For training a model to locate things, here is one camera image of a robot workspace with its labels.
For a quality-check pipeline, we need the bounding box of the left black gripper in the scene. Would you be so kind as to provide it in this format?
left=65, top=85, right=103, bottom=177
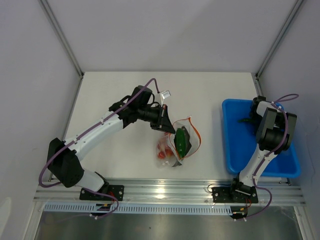
left=137, top=104, right=175, bottom=134

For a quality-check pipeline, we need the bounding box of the red cherry tomato bunch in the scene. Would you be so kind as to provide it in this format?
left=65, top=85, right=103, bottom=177
left=156, top=135, right=174, bottom=160

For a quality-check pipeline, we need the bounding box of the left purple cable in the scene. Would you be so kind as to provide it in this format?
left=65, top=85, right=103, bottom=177
left=38, top=78, right=120, bottom=222

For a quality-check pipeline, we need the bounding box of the right aluminium frame post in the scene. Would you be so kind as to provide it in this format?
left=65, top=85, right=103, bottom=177
left=255, top=0, right=307, bottom=80

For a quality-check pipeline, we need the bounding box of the aluminium mounting rail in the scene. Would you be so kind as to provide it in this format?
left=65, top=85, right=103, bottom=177
left=33, top=178, right=306, bottom=207

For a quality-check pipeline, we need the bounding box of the green chili pepper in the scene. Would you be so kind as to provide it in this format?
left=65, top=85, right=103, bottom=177
left=237, top=118, right=254, bottom=123

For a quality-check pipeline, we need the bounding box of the clear orange zip top bag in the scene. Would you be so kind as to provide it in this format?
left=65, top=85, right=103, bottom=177
left=155, top=116, right=202, bottom=168

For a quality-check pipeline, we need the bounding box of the grey toy fish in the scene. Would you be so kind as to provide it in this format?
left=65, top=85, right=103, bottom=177
left=173, top=126, right=192, bottom=167

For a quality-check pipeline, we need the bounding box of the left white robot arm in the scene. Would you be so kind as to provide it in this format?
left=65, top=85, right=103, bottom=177
left=46, top=85, right=176, bottom=200

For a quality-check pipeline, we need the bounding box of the white slotted cable duct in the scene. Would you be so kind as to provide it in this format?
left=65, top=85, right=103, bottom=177
left=43, top=202, right=232, bottom=216

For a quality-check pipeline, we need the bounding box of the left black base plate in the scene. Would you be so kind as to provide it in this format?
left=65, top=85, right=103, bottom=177
left=79, top=184, right=125, bottom=201

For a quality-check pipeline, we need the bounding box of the blue plastic bin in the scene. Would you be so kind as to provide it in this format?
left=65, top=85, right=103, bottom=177
left=222, top=98, right=301, bottom=178

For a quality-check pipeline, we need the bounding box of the left aluminium frame post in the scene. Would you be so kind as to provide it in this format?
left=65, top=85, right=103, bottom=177
left=38, top=0, right=84, bottom=78

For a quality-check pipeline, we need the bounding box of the aluminium frame post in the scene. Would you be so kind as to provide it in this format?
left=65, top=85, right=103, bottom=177
left=38, top=0, right=84, bottom=78
left=255, top=0, right=307, bottom=80

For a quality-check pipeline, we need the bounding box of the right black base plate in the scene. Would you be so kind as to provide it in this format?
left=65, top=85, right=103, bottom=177
left=211, top=186, right=259, bottom=204

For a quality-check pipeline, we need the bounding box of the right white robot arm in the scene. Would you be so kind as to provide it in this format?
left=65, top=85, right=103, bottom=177
left=228, top=93, right=299, bottom=203

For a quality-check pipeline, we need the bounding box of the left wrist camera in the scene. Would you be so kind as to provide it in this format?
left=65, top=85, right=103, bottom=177
left=159, top=90, right=171, bottom=105

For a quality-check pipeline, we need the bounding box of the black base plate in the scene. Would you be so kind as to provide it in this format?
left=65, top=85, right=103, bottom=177
left=211, top=186, right=259, bottom=204
left=79, top=184, right=125, bottom=201

